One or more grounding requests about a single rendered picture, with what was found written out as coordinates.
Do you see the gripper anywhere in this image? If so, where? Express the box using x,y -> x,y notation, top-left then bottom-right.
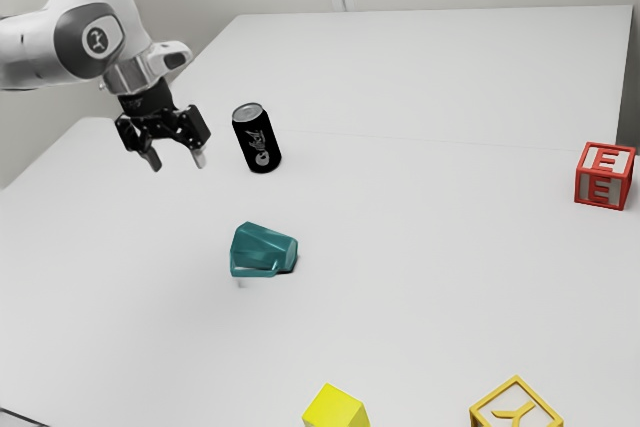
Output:
113,80 -> 212,173

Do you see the black drink can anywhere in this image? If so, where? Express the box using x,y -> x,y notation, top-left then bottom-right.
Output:
231,102 -> 283,175

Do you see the plain yellow block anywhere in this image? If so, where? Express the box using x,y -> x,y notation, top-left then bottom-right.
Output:
301,382 -> 371,427

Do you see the teal faceted mug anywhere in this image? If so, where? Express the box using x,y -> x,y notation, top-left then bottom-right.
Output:
229,220 -> 300,279

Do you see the red letter block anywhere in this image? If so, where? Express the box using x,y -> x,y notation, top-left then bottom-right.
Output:
573,141 -> 638,212

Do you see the yellow letter block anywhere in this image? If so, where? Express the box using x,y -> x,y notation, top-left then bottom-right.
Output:
468,374 -> 565,427

